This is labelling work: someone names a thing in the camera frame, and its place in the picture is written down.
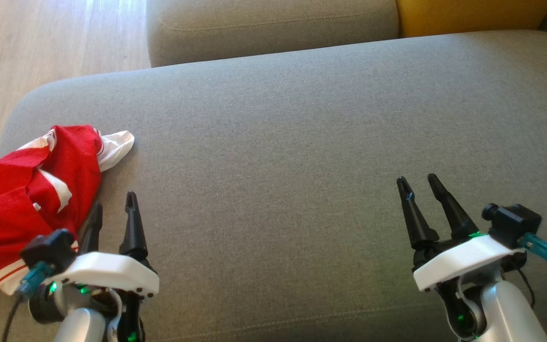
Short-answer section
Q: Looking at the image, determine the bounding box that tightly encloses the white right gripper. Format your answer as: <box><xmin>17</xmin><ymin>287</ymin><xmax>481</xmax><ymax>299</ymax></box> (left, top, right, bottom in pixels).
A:
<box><xmin>396</xmin><ymin>174</ymin><xmax>528</xmax><ymax>341</ymax></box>

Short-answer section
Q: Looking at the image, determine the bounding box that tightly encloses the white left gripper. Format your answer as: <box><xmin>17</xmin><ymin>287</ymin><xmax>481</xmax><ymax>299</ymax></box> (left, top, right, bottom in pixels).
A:
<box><xmin>57</xmin><ymin>191</ymin><xmax>160</xmax><ymax>342</ymax></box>

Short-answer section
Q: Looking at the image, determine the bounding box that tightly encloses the red white basketball jersey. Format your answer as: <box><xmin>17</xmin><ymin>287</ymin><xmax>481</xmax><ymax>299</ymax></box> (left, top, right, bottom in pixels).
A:
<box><xmin>0</xmin><ymin>124</ymin><xmax>135</xmax><ymax>296</ymax></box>

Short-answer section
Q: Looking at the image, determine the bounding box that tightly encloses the grey sofa seat cushion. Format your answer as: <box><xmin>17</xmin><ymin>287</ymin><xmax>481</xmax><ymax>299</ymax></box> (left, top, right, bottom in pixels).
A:
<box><xmin>0</xmin><ymin>29</ymin><xmax>547</xmax><ymax>342</ymax></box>

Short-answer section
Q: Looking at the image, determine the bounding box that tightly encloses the yellow sofa cushion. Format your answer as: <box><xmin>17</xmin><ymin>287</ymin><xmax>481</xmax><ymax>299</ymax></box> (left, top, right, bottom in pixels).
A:
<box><xmin>396</xmin><ymin>0</ymin><xmax>547</xmax><ymax>38</ymax></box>

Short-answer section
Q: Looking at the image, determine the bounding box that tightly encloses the grey sofa back cushion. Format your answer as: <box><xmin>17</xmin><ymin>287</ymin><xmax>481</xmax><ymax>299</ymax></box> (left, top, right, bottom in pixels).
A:
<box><xmin>146</xmin><ymin>0</ymin><xmax>400</xmax><ymax>68</ymax></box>

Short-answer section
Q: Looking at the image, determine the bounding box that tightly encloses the left teal plug camera cable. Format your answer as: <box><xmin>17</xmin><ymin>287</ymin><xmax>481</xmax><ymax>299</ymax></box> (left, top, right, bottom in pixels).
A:
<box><xmin>1</xmin><ymin>261</ymin><xmax>55</xmax><ymax>342</ymax></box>

